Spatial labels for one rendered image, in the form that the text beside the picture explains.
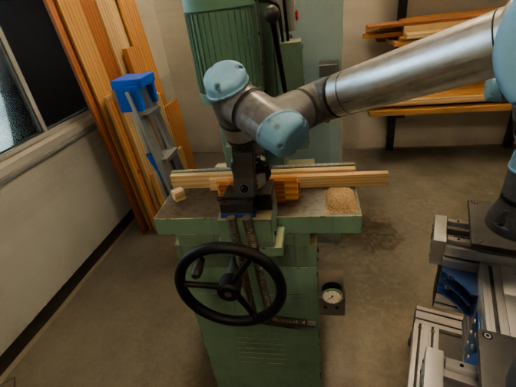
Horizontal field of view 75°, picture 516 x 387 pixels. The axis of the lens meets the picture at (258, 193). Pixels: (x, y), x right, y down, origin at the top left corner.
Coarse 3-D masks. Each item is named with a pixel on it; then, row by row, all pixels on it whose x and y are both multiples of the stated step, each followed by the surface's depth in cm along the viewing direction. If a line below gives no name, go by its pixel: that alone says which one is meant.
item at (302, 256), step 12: (312, 240) 98; (180, 252) 105; (288, 252) 99; (300, 252) 99; (312, 252) 98; (192, 264) 107; (204, 264) 107; (216, 264) 106; (228, 264) 105; (252, 264) 104; (276, 264) 103; (288, 264) 102; (300, 264) 101; (312, 264) 101
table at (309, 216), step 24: (192, 192) 111; (216, 192) 109; (312, 192) 102; (168, 216) 100; (192, 216) 99; (216, 216) 97; (288, 216) 93; (312, 216) 92; (336, 216) 91; (360, 216) 90
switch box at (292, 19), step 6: (276, 0) 104; (282, 0) 103; (288, 0) 103; (294, 0) 107; (282, 6) 104; (288, 6) 104; (294, 6) 106; (282, 12) 105; (288, 12) 105; (294, 12) 105; (282, 18) 106; (288, 18) 106; (294, 18) 106; (276, 24) 107; (288, 24) 107; (294, 24) 107; (294, 30) 108
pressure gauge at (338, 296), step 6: (330, 282) 98; (324, 288) 98; (330, 288) 96; (336, 288) 96; (324, 294) 98; (330, 294) 98; (336, 294) 97; (342, 294) 97; (324, 300) 99; (330, 300) 99; (336, 300) 99
